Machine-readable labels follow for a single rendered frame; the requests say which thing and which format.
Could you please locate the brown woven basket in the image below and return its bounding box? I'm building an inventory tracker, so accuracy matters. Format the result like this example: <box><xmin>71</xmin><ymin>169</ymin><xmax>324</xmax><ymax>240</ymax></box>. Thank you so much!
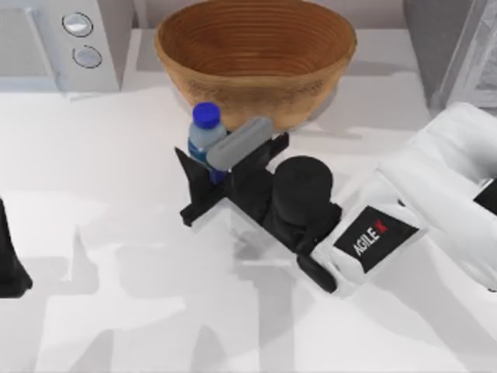
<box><xmin>155</xmin><ymin>1</ymin><xmax>358</xmax><ymax>133</ymax></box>

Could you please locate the clear bottle with blue cap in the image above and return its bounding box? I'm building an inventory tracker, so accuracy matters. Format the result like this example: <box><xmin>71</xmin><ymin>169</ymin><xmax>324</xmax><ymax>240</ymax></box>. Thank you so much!
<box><xmin>187</xmin><ymin>102</ymin><xmax>229</xmax><ymax>185</ymax></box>

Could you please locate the round grey microwave knob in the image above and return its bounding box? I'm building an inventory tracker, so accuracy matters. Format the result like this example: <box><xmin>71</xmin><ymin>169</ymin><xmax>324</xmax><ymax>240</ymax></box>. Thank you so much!
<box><xmin>61</xmin><ymin>11</ymin><xmax>95</xmax><ymax>39</ymax></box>
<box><xmin>71</xmin><ymin>44</ymin><xmax>104</xmax><ymax>70</ymax></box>

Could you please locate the pale grey rounded box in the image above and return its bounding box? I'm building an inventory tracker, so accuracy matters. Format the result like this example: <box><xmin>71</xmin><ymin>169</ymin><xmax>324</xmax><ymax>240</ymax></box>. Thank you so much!
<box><xmin>205</xmin><ymin>116</ymin><xmax>273</xmax><ymax>172</ymax></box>

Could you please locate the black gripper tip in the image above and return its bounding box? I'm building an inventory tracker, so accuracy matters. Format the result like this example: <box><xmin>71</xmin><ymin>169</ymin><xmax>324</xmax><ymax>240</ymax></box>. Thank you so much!
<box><xmin>0</xmin><ymin>197</ymin><xmax>34</xmax><ymax>300</ymax></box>

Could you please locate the pale microwave oven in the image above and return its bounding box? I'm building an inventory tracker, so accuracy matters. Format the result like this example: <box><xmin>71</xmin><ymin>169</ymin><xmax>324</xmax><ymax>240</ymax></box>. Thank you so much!
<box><xmin>0</xmin><ymin>0</ymin><xmax>136</xmax><ymax>94</ymax></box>

